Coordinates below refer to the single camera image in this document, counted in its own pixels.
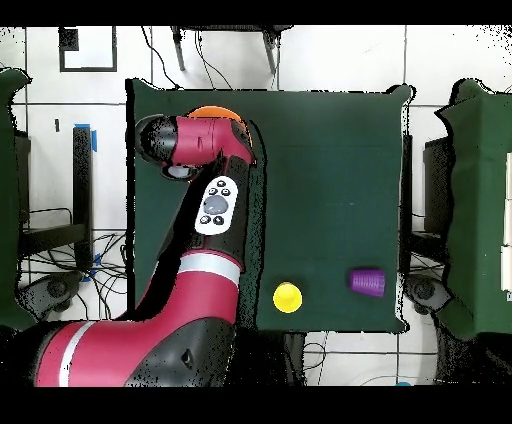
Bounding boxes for bundle of floor cables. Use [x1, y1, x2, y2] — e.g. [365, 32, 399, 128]
[17, 229, 133, 321]

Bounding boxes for yellow plastic cup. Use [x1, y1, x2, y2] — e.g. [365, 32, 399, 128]
[272, 281, 304, 314]

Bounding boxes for black metal stand frame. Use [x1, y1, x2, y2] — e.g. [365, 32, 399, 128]
[17, 126, 94, 270]

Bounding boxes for black metal bar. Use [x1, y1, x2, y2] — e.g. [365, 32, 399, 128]
[401, 133, 413, 277]

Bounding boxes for large orange plastic bowl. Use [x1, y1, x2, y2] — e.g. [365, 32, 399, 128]
[186, 105, 254, 149]

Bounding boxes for blue tape strip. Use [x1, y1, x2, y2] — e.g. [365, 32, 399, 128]
[74, 122, 99, 154]

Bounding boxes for dark green tablecloth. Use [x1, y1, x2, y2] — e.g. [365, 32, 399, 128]
[125, 77, 413, 335]

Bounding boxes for green cloth side table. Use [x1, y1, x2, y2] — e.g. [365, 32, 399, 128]
[0, 66, 38, 334]
[434, 78, 512, 342]

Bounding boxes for white boxes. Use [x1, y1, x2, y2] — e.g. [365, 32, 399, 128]
[499, 150, 512, 293]

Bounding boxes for black square floor frame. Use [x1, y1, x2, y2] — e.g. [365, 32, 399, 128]
[58, 25, 118, 74]

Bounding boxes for purple plastic cup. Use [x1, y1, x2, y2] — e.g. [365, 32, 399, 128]
[348, 268, 387, 298]

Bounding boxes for black rounded stand foot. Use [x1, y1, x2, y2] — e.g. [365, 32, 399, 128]
[402, 272, 455, 317]
[17, 270, 84, 315]

